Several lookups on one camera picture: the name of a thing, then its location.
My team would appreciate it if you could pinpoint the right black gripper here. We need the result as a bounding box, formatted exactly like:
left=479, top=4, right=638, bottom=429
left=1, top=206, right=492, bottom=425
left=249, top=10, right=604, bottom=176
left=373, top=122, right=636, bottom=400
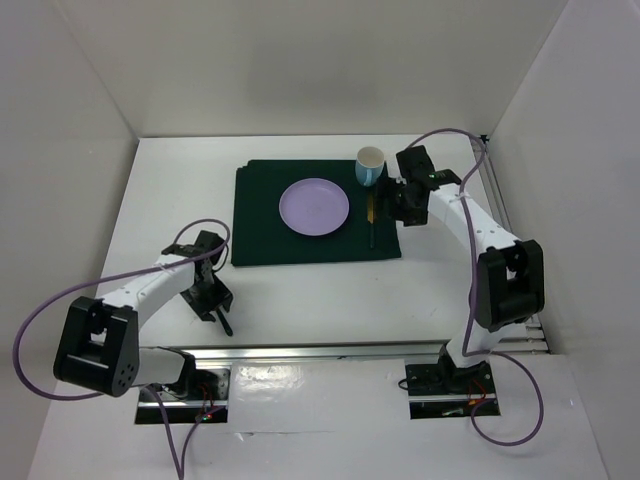
left=374, top=176, right=429, bottom=227

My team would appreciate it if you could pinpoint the gold knife black handle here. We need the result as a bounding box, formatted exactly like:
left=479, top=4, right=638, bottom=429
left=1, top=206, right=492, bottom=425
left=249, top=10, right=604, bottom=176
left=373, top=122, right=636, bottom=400
left=367, top=189, right=376, bottom=249

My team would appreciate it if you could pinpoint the gold fork black handle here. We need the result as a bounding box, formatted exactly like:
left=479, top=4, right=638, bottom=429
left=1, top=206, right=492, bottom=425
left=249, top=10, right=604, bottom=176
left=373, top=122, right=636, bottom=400
left=216, top=309, right=234, bottom=337

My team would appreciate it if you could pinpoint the light blue mug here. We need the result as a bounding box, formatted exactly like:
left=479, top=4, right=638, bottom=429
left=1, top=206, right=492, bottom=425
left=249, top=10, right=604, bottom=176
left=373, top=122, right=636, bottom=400
left=355, top=146, right=385, bottom=188

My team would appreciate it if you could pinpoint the purple plate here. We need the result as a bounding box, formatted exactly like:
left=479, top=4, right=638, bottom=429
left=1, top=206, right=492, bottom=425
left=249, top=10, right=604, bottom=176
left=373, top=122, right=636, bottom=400
left=279, top=178, right=350, bottom=237

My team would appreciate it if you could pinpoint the dark green cloth napkin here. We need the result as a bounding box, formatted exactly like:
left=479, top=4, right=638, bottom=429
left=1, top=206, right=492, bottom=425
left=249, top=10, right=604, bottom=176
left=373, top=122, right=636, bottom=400
left=231, top=159, right=401, bottom=267

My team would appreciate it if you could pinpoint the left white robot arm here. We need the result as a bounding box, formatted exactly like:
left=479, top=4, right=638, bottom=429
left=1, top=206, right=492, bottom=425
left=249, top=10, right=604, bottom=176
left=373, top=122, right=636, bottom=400
left=53, top=230, right=233, bottom=399

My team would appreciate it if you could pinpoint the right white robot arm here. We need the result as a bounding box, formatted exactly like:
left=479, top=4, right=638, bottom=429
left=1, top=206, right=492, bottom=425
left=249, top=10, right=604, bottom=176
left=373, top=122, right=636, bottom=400
left=375, top=146, right=545, bottom=392

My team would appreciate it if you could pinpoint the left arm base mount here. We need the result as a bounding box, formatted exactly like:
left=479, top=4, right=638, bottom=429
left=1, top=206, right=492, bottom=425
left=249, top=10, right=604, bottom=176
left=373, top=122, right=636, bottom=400
left=134, top=359, right=230, bottom=425

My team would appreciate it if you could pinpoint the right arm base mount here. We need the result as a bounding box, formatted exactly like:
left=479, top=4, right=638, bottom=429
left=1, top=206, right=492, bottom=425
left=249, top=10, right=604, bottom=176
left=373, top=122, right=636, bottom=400
left=398, top=362, right=501, bottom=420

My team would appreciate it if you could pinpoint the aluminium rail frame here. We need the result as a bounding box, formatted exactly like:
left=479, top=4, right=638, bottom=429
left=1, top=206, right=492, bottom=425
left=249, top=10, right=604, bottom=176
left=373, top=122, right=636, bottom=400
left=79, top=133, right=551, bottom=363

